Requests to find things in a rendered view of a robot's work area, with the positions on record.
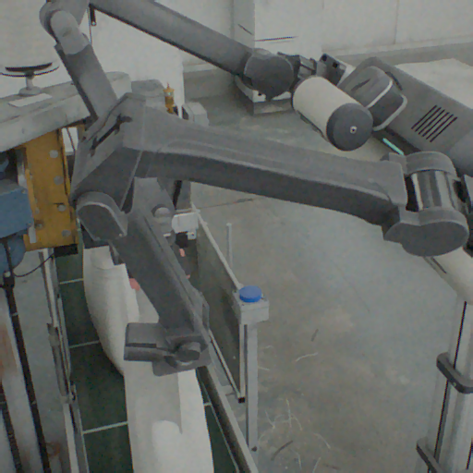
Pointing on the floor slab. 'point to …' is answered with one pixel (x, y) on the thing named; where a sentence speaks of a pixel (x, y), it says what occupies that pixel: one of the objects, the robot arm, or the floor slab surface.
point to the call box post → (251, 389)
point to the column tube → (15, 389)
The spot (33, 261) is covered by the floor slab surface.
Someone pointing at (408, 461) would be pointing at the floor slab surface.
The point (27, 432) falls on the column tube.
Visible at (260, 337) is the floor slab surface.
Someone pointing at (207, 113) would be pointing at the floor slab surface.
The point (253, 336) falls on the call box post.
